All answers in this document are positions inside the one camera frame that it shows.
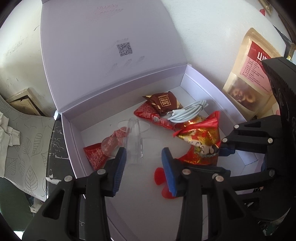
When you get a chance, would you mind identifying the large red gold snack bag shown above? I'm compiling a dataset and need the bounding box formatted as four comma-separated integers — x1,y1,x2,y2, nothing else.
173,111,221,166

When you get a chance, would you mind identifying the white charging cable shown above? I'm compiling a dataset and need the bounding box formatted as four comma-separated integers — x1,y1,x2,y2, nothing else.
166,99,209,124

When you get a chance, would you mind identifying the brown chocolate packet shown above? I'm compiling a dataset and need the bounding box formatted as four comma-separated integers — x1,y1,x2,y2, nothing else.
143,91,183,115

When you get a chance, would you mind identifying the long red snack packet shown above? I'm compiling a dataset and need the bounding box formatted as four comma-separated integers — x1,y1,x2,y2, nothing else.
133,101,175,131

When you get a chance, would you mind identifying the hawthorn snack pouch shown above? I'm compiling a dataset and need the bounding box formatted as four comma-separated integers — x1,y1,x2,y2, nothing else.
222,28,280,120

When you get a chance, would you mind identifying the small red candy packet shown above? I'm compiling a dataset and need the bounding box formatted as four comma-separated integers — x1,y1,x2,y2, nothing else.
83,130,126,171

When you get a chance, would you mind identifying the grey leaf pattern chair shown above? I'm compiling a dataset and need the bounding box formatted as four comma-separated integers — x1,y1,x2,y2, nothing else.
1,98,55,201

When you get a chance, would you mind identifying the grey cloth on chair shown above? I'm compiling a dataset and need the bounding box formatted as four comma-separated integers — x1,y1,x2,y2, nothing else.
1,113,21,147

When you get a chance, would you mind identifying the open white gift box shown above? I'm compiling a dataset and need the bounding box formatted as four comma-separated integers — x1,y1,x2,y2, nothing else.
41,1,245,240

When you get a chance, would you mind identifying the wooden frame on floor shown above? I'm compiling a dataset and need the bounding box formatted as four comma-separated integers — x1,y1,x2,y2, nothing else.
6,88,47,116

